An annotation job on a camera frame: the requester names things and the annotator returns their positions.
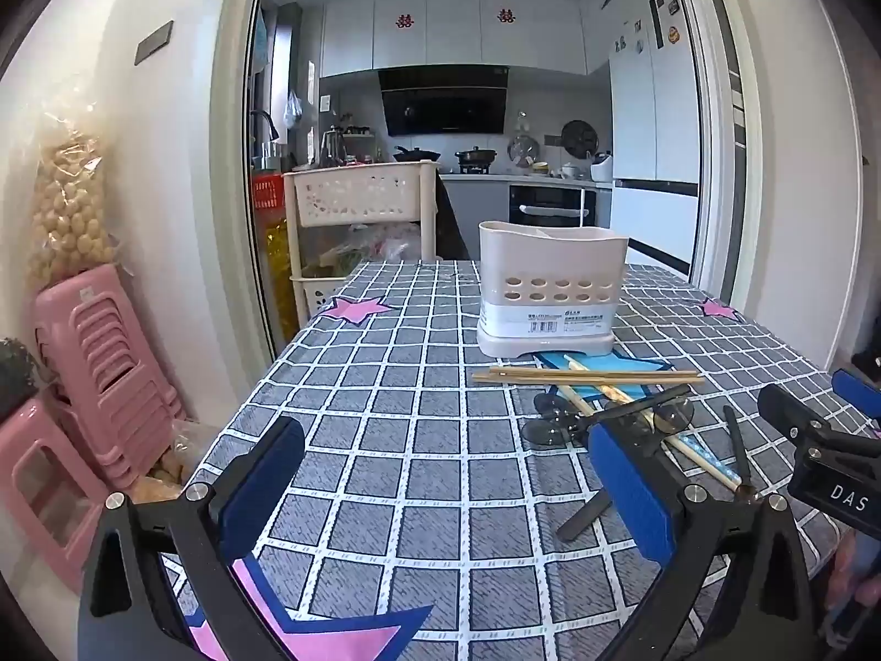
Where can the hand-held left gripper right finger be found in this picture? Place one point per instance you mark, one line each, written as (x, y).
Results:
(630, 496)

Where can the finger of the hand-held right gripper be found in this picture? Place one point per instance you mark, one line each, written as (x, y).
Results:
(788, 407)
(857, 389)

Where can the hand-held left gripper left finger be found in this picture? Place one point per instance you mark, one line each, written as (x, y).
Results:
(265, 489)

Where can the black chopstick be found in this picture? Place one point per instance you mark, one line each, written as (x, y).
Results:
(585, 516)
(736, 447)

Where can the clear grey plastic spoon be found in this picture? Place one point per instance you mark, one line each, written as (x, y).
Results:
(678, 416)
(554, 405)
(550, 435)

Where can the white plastic utensil holder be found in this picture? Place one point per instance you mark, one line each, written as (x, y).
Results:
(550, 268)

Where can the person's right hand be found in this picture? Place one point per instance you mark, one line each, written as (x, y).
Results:
(845, 568)

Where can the clear plastic bag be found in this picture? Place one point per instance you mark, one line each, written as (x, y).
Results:
(168, 461)

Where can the grey checked star tablecloth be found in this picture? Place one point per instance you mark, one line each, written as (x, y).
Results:
(427, 440)

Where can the stack of pink plastic stools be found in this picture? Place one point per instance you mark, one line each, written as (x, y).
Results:
(103, 365)

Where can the yellow cooking oil bottle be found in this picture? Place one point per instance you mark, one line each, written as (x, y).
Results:
(279, 275)

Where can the single pink plastic stool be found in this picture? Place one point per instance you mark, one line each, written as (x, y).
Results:
(41, 489)

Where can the plastic bags of vegetables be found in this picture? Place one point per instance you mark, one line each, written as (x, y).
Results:
(372, 244)

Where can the dark brown object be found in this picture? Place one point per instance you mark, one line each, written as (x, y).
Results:
(14, 375)

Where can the red plastic basket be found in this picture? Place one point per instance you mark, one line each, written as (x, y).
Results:
(267, 193)

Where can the black built-in oven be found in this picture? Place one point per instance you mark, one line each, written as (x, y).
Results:
(550, 206)

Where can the white rice cooker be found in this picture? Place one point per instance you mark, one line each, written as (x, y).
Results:
(601, 166)

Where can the beige plastic storage cart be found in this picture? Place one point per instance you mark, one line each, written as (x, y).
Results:
(358, 196)

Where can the white refrigerator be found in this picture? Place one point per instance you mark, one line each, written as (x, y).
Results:
(654, 117)

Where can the bag of round puffed snacks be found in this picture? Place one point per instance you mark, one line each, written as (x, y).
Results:
(69, 213)

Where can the round black hanging pan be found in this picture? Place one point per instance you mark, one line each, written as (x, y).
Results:
(578, 138)

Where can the glass kettle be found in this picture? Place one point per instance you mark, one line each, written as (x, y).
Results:
(333, 148)

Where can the round steel hanging lid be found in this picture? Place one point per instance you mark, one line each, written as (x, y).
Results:
(523, 150)

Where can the kitchen faucet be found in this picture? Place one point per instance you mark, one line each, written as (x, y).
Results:
(265, 124)

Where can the black wok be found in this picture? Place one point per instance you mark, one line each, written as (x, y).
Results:
(416, 153)

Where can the black cooking pot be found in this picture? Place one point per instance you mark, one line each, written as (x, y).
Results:
(473, 157)

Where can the hanging plastic bag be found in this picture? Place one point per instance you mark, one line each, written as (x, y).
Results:
(293, 109)

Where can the black range hood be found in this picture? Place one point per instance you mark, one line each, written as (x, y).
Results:
(444, 100)

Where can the light blue hanging cloth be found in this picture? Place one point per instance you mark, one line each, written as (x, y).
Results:
(260, 41)

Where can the white upper kitchen cabinets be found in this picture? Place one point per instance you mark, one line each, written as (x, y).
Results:
(447, 27)

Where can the white door frame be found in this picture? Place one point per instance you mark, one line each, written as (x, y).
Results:
(230, 151)

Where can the grey wall switch plate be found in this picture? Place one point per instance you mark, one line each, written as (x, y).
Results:
(153, 43)

